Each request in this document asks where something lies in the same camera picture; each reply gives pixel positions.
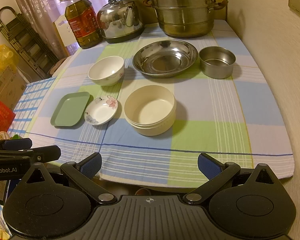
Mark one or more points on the small floral saucer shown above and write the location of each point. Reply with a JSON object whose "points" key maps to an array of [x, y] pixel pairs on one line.
{"points": [[101, 110]]}

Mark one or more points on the stainless steel kettle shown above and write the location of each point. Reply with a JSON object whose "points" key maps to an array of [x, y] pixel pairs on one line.
{"points": [[119, 21]]}

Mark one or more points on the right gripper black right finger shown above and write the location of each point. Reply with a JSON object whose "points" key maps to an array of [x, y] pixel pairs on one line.
{"points": [[218, 175]]}

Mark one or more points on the black folding rack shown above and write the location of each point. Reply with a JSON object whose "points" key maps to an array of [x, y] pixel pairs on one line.
{"points": [[28, 44]]}

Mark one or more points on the cooking oil bottle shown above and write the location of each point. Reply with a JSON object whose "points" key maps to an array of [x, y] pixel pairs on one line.
{"points": [[82, 19]]}

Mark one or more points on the green rectangular tray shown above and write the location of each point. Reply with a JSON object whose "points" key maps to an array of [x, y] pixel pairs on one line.
{"points": [[70, 109]]}

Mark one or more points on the large steel plate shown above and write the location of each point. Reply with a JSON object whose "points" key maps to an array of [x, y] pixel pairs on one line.
{"points": [[166, 58]]}

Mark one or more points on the cream plastic bowl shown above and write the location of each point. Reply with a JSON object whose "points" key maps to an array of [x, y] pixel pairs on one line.
{"points": [[150, 110]]}

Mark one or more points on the stainless steel steamer pot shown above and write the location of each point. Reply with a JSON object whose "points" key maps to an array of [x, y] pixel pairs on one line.
{"points": [[185, 18]]}

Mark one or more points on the blue white checked cloth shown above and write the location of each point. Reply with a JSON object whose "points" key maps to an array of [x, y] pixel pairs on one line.
{"points": [[28, 104]]}

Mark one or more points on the cardboard box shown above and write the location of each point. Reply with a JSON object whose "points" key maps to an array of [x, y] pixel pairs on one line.
{"points": [[12, 86]]}

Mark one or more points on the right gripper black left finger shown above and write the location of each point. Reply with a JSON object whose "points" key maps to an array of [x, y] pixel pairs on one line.
{"points": [[80, 176]]}

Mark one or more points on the red bag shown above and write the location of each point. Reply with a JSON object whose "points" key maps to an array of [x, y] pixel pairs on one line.
{"points": [[6, 117]]}

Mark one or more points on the white ceramic bowl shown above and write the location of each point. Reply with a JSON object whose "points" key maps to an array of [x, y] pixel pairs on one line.
{"points": [[107, 71]]}

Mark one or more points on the small steel bowl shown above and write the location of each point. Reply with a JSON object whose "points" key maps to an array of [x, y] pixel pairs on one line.
{"points": [[217, 62]]}

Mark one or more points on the yellow plastic bag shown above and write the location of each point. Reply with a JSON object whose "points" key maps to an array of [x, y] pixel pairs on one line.
{"points": [[7, 59]]}

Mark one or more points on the plaid pastel tablecloth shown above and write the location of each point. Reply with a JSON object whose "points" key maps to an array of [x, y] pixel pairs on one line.
{"points": [[235, 119]]}

